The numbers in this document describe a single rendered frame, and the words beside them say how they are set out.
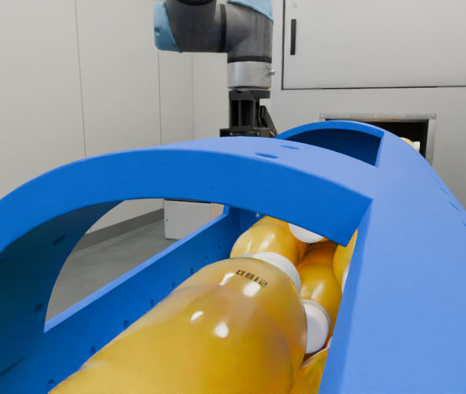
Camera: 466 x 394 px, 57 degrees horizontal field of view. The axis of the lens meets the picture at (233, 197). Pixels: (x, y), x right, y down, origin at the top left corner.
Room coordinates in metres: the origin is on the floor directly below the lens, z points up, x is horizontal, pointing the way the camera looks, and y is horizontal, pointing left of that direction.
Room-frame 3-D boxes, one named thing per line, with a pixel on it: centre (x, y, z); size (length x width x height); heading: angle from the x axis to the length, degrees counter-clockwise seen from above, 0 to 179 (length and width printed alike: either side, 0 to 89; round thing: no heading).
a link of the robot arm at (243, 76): (0.75, -0.03, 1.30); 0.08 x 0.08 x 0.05
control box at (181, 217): (0.89, 0.05, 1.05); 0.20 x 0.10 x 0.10; 160
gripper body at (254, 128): (0.74, -0.03, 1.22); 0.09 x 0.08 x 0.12; 161
